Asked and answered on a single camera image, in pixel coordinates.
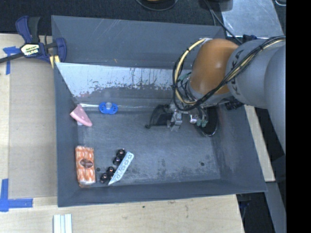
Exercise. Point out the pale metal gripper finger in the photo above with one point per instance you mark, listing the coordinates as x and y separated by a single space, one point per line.
171 125
178 121

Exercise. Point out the black sunglasses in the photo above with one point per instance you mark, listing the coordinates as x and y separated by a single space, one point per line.
159 116

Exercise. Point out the grey metal bin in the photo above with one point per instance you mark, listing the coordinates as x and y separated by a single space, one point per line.
155 149

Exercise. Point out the white toy skateboard black wheels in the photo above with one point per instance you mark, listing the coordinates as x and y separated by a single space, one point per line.
122 167

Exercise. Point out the blue pacifier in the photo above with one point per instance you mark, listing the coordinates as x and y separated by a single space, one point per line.
107 108

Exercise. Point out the pink wedge sponge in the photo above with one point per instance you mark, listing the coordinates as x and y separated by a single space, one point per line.
80 115

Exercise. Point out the orange and white packet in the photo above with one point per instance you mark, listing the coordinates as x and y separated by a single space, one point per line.
85 165

